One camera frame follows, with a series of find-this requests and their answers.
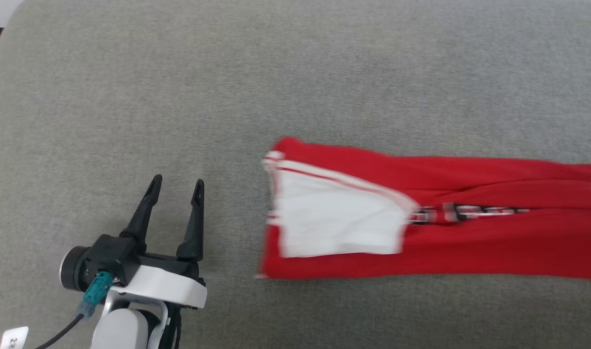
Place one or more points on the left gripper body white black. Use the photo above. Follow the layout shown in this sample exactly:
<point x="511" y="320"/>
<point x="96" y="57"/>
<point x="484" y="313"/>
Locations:
<point x="160" y="283"/>

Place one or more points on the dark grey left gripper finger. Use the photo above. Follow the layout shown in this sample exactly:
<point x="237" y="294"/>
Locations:
<point x="194" y="232"/>
<point x="141" y="218"/>

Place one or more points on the red jersey with white sleeves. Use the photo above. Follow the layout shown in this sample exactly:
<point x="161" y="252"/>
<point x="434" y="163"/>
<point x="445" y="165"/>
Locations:
<point x="470" y="242"/>

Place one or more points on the grey fabric sofa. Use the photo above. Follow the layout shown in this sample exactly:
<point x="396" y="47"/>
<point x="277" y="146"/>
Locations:
<point x="295" y="77"/>

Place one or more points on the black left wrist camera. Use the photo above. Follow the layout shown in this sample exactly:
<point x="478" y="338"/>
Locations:
<point x="72" y="269"/>

